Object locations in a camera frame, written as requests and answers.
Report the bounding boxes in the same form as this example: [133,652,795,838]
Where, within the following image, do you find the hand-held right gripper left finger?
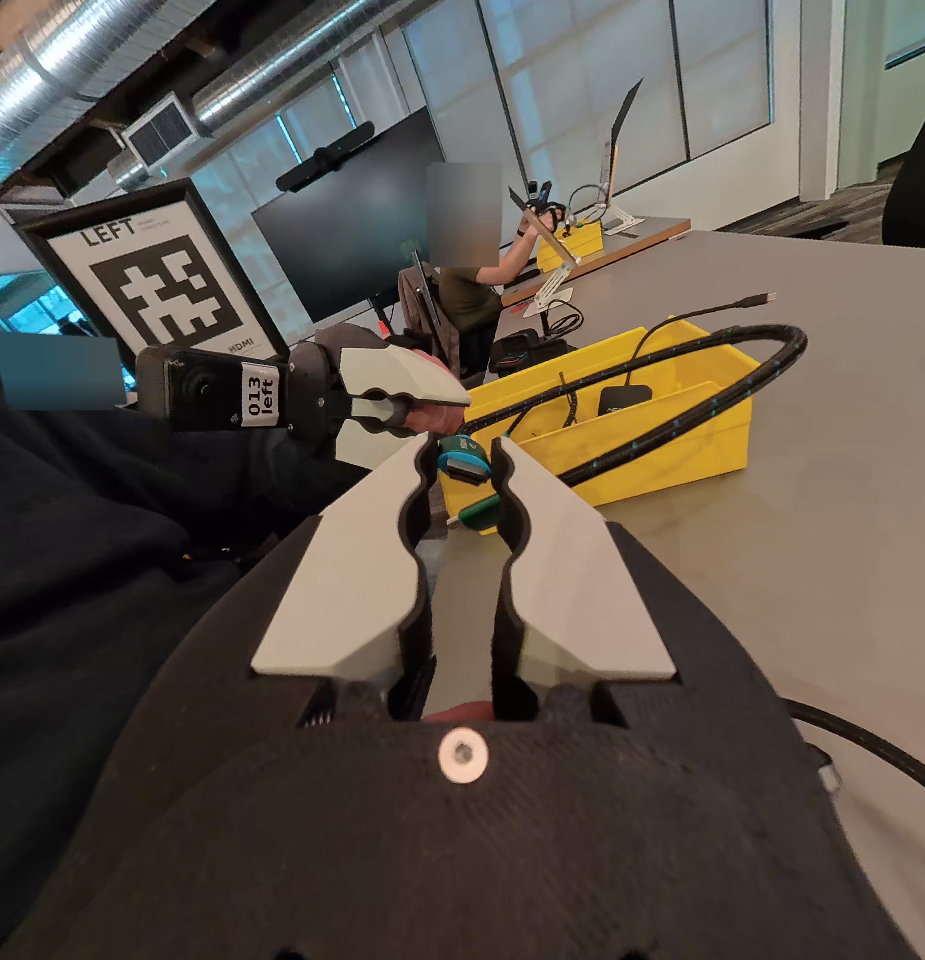
[250,433,438,718]

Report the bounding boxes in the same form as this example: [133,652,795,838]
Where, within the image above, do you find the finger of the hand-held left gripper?
[338,345,472,409]
[333,397,403,468]

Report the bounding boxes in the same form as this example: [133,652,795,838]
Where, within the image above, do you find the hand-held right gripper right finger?
[491,436,678,718]

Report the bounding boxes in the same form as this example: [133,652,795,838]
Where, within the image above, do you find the yellow plastic bin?
[536,221,604,272]
[438,317,760,537]

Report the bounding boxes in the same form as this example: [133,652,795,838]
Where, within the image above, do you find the black adapter box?
[598,383,653,419]

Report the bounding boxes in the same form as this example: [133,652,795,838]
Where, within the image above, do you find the braided green-plug hdmi cable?
[433,322,809,534]

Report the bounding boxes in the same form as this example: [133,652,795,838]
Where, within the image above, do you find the black Fosmon HDMI switch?
[781,698,925,800]

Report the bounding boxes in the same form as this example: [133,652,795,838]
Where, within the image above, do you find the person's left forearm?
[154,426,372,540]

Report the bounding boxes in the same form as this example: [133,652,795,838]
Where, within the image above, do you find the black printed box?
[488,333,569,378]

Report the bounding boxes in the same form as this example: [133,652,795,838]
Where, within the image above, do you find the black monitor screen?
[250,104,449,325]

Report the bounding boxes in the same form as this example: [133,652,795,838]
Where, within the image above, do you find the black webcam bar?
[274,119,375,193]

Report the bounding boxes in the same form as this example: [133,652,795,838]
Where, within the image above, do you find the person's dark top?
[0,359,321,960]

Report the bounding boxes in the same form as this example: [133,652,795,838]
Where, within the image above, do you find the wood-edged grey table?
[498,216,692,308]

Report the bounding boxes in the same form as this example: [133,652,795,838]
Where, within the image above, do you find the wood-rimmed black panel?
[604,76,643,207]

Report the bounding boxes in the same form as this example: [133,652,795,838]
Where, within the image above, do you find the silver ventilation ducts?
[0,0,402,191]

